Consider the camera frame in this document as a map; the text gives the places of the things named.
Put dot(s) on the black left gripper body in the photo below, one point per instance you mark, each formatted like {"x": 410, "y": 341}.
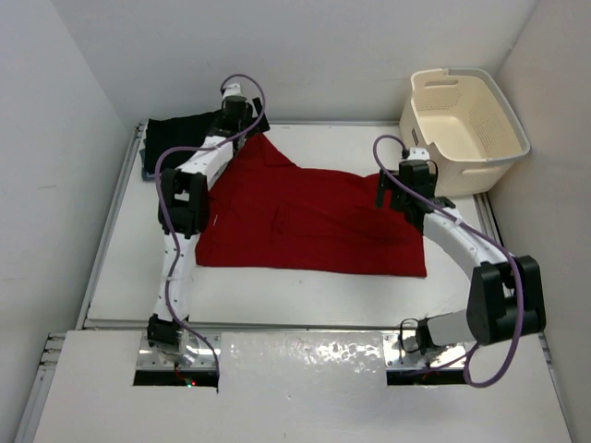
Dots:
{"x": 253, "y": 126}

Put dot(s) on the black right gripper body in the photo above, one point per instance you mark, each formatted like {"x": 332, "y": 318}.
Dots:
{"x": 389, "y": 179}

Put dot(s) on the black garment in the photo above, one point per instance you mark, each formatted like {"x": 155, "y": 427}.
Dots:
{"x": 161, "y": 135}

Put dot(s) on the red garment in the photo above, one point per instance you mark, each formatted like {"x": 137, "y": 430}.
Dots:
{"x": 267, "y": 212}

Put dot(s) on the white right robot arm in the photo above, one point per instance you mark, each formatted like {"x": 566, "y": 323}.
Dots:
{"x": 505, "y": 291}

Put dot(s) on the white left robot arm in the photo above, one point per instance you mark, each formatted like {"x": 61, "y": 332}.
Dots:
{"x": 186, "y": 155}

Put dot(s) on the cream perforated laundry basket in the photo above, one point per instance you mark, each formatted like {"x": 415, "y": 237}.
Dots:
{"x": 461, "y": 117}

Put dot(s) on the white front cover panel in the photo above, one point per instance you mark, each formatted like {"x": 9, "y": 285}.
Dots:
{"x": 290, "y": 387}

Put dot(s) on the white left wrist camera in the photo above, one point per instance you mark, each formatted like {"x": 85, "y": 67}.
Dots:
{"x": 232, "y": 90}

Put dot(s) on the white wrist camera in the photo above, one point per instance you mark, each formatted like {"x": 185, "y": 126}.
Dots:
{"x": 232, "y": 90}
{"x": 418, "y": 154}

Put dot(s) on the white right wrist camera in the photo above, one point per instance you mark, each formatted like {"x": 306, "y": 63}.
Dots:
{"x": 418, "y": 154}

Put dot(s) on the aluminium table edge rail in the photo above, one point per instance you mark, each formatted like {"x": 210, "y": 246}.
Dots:
{"x": 119, "y": 193}

